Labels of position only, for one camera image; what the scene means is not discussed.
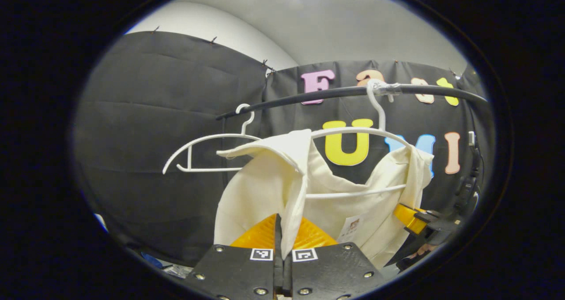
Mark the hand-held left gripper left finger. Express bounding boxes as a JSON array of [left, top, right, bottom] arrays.
[[183, 213, 283, 300]]

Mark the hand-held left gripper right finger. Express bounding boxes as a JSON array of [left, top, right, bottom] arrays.
[[282, 227, 390, 300]]

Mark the cream button-up shirt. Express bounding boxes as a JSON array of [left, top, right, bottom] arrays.
[[213, 129, 435, 270]]

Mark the white hanger with taped hook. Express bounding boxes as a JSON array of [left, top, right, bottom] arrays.
[[305, 79, 413, 200]]

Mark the black metal clothes rack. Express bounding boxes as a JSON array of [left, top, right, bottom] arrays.
[[215, 85, 490, 120]]

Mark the white plastic hanger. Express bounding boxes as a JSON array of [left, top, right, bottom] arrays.
[[162, 104, 261, 175]]

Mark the blue object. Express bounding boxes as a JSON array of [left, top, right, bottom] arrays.
[[141, 252, 165, 270]]

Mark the black backdrop cloth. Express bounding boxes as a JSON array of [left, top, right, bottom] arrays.
[[73, 31, 490, 265]]

